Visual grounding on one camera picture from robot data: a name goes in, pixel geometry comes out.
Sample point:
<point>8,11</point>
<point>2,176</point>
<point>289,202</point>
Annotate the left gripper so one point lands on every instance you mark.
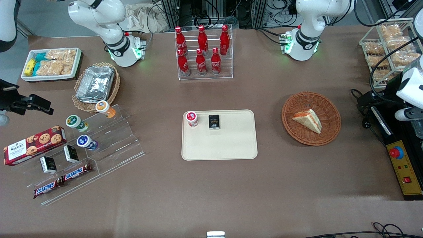
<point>387,93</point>

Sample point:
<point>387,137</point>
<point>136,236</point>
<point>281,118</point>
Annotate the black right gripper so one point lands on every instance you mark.
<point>7,100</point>

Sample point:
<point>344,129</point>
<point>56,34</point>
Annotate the triangular sandwich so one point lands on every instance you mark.
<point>309,119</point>

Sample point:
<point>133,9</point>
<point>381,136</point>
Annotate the grey arm base connector box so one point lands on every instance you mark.
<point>140,46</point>
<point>285,41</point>

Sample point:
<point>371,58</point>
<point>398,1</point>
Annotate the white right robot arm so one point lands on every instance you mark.
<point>112,29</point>

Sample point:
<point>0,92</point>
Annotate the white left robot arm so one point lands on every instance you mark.
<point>309,19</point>

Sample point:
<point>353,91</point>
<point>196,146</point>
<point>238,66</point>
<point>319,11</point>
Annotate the white rectangular snack tray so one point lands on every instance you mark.
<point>77,64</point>

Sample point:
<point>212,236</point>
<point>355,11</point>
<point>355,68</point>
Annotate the clear glass tray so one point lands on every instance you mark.
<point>418,129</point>

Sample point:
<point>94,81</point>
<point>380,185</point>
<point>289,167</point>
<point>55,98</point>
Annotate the brown wicker basket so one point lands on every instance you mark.
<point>299,132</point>

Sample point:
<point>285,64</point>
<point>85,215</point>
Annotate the light wicker basket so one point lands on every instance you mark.
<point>115,87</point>

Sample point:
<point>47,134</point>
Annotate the beige plastic tray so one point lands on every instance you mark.
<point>219,145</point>

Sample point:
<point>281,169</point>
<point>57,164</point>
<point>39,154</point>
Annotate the rice cracker pack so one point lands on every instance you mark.
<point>373,48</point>
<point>398,43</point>
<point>391,30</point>
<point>53,68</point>
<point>377,61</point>
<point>62,55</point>
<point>403,58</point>
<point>380,74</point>

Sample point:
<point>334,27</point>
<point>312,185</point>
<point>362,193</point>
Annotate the teal snack pack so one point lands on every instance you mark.
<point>41,57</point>
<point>36,69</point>

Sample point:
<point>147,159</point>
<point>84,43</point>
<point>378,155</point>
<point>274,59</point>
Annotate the green yogurt cup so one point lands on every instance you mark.
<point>76,122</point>

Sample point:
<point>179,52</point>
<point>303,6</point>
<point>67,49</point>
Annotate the yellow snack pack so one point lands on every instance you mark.
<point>29,67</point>

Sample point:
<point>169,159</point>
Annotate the red Walkers cookie box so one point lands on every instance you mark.
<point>33,145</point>

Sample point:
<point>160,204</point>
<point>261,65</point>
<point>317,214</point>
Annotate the black appliance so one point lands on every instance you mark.
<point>396,138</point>

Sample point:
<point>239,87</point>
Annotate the small black box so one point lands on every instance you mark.
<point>214,121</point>
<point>48,165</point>
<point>71,153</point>

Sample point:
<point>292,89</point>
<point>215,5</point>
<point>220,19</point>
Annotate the stack of foil trays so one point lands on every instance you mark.
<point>95,84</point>

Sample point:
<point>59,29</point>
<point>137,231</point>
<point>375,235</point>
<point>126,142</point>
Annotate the blue yogurt cup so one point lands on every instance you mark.
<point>86,142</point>

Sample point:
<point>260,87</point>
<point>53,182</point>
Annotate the red emergency stop button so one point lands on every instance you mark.
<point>396,152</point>

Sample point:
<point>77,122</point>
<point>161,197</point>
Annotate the orange yogurt cup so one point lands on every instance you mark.
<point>105,108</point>

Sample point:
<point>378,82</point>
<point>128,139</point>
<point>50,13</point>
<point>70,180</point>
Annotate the Snickers bar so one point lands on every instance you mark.
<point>77,172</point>
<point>47,188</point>

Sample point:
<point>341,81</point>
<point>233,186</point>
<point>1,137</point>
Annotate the yellow control panel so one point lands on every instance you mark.
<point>408,165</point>

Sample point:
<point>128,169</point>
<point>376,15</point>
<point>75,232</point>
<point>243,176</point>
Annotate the clear acrylic stepped display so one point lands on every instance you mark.
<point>115,145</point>

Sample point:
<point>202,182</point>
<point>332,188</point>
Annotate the beige cloth bag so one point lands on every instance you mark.
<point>138,18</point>

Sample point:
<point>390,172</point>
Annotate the clear acrylic bottle rack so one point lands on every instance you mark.
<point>228,66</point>

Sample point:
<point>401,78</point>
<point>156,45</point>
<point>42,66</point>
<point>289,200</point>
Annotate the red Coca-Cola bottle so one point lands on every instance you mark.
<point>202,39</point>
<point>224,39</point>
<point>180,41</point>
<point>183,63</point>
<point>215,62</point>
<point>200,63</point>

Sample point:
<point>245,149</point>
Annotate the red lid yogurt cup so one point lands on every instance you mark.
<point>191,118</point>

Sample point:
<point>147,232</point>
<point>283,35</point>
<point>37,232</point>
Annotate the black aluminium frame rack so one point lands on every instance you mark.
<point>264,13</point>
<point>185,11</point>

